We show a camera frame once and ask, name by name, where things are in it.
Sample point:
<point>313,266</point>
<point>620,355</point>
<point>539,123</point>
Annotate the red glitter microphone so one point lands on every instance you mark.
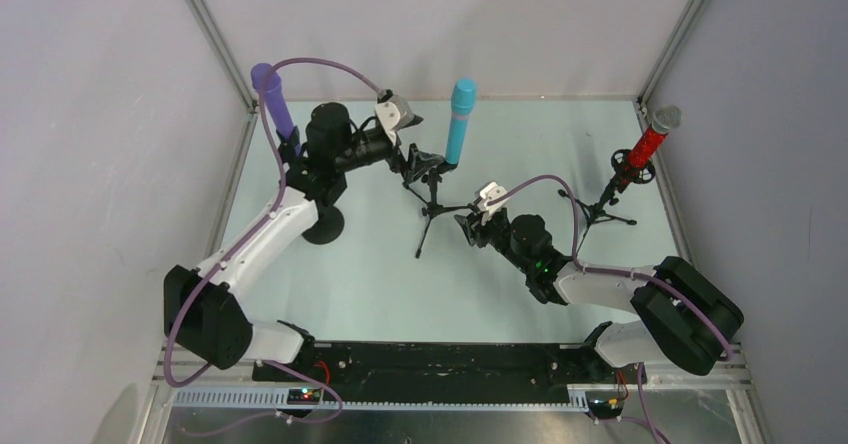
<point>664,120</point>

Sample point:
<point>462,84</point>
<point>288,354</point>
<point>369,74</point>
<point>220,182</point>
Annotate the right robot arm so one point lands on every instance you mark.
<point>682,317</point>

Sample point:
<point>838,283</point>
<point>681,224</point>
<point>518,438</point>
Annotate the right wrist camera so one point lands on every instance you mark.
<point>490,198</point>

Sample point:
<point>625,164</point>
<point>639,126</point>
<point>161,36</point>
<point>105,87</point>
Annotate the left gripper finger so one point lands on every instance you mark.
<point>410,119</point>
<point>418,163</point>

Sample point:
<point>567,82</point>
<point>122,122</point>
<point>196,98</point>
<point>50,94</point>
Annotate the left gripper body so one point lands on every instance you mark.
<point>407,163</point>

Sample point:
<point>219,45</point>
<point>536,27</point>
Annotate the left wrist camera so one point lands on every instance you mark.
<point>388,111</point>

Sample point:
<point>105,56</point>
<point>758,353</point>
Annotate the circuit board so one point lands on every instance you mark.
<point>610,406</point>
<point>304,396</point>

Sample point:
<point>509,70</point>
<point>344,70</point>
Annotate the left circuit board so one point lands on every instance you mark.
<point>304,396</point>

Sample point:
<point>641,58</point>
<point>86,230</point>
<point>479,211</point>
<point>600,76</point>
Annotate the black tripod mic stand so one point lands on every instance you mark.
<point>432,208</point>

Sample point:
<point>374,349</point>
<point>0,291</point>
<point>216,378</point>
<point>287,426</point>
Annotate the black shock-mount tripod stand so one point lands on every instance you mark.
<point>624,174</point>

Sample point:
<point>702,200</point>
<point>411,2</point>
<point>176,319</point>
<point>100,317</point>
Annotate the black round-base mic stand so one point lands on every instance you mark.
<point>319,182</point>

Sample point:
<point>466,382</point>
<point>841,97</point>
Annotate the blue microphone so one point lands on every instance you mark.
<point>462,103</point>

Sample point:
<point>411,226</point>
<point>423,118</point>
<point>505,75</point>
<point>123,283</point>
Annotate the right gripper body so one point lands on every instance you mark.
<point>479,224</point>

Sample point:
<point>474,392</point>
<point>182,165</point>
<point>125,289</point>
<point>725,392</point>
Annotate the purple microphone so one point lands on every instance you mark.
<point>268,84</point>

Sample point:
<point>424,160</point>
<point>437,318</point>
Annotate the right circuit board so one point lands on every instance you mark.
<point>610,406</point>

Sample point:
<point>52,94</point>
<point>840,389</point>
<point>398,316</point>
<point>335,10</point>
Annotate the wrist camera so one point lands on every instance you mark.
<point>388,111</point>
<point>490,198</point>

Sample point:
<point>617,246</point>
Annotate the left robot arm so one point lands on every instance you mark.
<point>203,310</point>

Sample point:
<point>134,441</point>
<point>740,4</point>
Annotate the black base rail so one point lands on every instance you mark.
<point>449,374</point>

